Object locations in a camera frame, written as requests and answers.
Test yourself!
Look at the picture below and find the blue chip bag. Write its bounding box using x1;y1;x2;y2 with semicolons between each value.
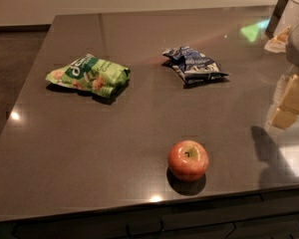
162;47;228;85

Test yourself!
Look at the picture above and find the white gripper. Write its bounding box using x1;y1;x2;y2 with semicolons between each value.
264;16;299;129

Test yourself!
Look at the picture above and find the red apple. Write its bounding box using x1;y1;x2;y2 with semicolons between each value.
167;140;209;182

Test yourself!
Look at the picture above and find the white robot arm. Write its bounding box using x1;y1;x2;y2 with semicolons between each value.
264;0;299;130

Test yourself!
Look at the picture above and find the green rice chip bag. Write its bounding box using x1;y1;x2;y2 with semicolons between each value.
46;54;130;99

